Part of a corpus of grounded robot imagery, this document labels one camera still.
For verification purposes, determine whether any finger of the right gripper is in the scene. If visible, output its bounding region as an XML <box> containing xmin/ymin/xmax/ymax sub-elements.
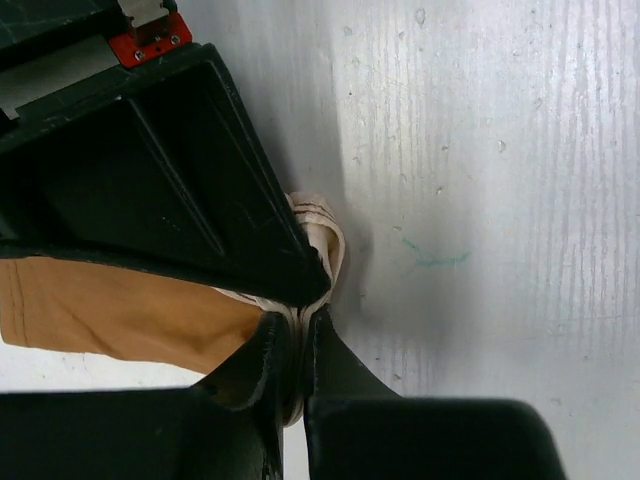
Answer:
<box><xmin>1</xmin><ymin>44</ymin><xmax>330</xmax><ymax>306</ymax></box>

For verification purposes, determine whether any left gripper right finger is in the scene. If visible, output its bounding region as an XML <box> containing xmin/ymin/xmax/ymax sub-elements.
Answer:
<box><xmin>302</xmin><ymin>309</ymin><xmax>566</xmax><ymax>479</ymax></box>

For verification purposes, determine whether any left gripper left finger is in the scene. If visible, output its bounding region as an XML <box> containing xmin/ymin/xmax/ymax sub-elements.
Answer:
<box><xmin>1</xmin><ymin>313</ymin><xmax>291</xmax><ymax>479</ymax></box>

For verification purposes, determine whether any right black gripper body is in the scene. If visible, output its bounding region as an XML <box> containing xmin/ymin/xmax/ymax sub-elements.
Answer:
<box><xmin>1</xmin><ymin>1</ymin><xmax>193</xmax><ymax>140</ymax></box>

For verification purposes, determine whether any orange underwear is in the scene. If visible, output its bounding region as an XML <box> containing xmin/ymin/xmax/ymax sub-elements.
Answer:
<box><xmin>0</xmin><ymin>190</ymin><xmax>347</xmax><ymax>429</ymax></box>

